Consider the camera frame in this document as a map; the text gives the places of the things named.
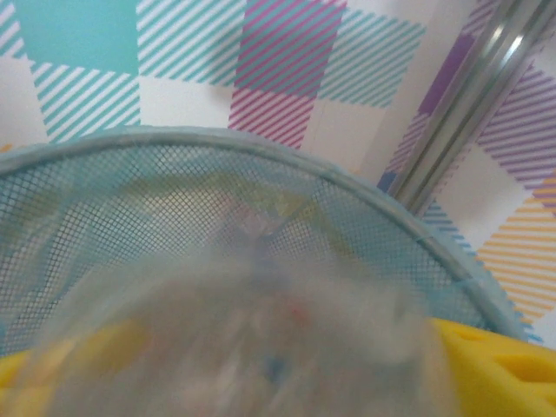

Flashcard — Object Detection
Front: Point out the clear bottle blue cap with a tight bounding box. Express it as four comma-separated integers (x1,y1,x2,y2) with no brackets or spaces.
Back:
0,242,461,417

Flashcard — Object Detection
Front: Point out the aluminium frame post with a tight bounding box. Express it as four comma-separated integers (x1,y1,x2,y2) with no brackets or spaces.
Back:
388,0,556,214

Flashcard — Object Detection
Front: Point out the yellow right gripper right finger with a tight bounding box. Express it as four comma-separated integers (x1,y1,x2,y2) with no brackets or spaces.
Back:
427,315,556,417

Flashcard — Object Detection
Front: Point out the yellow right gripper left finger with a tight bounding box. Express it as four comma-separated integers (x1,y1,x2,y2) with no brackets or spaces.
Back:
0,320,149,417

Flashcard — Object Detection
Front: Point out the blue mesh waste bin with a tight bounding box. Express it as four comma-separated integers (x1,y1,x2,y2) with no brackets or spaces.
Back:
0,125,544,361

